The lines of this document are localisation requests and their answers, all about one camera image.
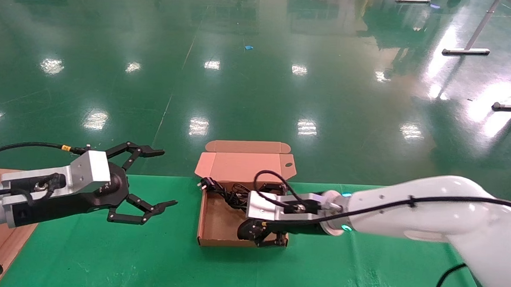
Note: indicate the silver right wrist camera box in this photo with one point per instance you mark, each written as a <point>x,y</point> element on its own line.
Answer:
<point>265,204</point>

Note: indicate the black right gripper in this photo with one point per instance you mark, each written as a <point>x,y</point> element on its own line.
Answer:
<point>251,231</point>

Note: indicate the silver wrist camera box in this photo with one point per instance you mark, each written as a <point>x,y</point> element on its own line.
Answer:
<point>265,204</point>
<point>88,170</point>

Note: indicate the white table foot bar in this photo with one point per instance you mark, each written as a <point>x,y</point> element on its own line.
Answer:
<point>412,0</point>

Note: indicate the green table cloth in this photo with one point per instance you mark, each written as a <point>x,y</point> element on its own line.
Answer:
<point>146,264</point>

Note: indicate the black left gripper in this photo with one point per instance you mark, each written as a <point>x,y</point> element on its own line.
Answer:
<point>107,188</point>

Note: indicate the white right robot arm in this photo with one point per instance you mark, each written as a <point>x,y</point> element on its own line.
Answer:
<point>451,212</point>

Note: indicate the open brown cardboard box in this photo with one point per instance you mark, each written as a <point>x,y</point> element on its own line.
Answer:
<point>222,224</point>

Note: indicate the white table leg with pole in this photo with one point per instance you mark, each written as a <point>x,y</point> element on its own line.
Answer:
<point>466,51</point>

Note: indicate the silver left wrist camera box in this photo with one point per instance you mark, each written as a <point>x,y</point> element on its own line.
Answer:
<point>88,170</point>

